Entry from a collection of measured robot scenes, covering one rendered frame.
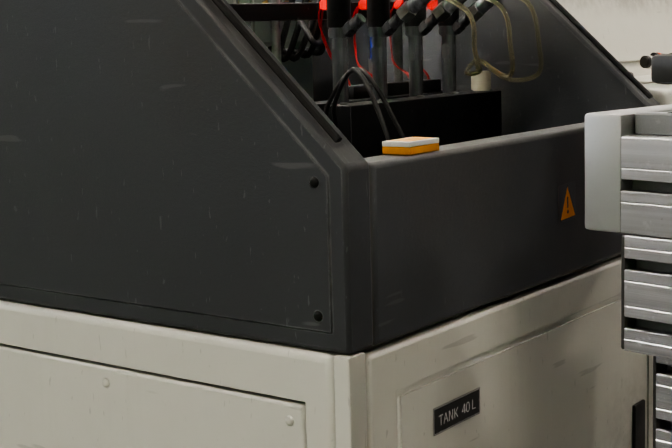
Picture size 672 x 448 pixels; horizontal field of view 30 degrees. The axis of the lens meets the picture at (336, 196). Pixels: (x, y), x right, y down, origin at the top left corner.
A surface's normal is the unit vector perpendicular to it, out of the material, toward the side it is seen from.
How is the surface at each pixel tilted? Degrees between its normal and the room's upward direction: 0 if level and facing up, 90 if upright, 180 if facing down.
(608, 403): 90
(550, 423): 90
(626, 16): 76
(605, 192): 90
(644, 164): 90
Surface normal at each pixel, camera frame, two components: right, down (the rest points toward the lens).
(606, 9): 0.77, -0.18
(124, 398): -0.59, 0.11
